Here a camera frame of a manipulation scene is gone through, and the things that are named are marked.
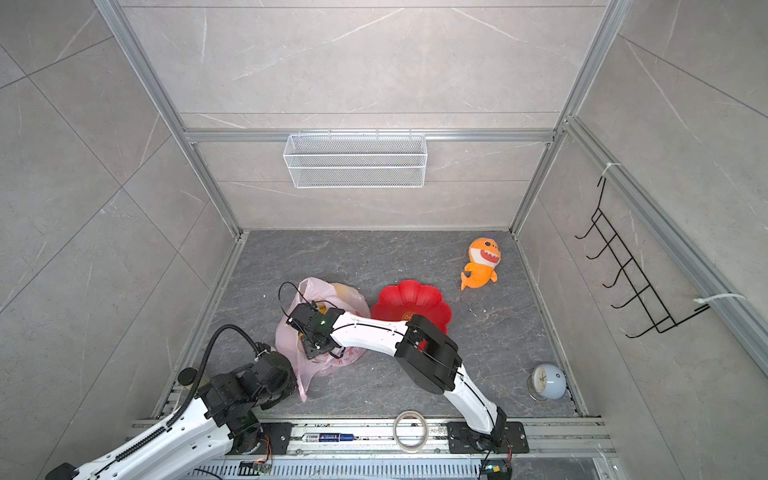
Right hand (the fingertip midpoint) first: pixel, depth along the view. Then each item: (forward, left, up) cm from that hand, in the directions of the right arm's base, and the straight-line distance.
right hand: (318, 343), depth 88 cm
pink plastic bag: (-2, +7, +5) cm, 8 cm away
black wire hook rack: (-4, -77, +28) cm, 82 cm away
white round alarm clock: (-14, -62, +5) cm, 64 cm away
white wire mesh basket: (+54, -12, +28) cm, 62 cm away
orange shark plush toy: (+28, -55, +6) cm, 62 cm away
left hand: (-9, +3, +2) cm, 10 cm away
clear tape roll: (-26, -24, -2) cm, 36 cm away
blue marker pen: (-24, -6, -1) cm, 25 cm away
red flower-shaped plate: (+16, -28, -2) cm, 33 cm away
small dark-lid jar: (-12, +30, +9) cm, 33 cm away
